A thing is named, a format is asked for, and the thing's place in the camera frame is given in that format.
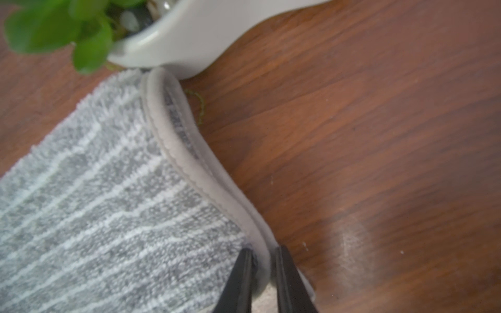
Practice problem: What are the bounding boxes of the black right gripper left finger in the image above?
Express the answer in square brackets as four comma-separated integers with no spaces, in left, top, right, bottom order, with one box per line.
[213,248,254,313]

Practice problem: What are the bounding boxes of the grey striped square dishcloth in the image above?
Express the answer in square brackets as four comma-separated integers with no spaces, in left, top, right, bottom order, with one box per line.
[0,67,316,313]

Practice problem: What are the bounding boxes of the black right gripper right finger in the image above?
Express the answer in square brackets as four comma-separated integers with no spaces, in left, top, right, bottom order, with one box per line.
[275,245,318,313]

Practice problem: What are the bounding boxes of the succulents in white pot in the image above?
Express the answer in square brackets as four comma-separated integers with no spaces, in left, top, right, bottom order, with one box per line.
[3,1,315,80]

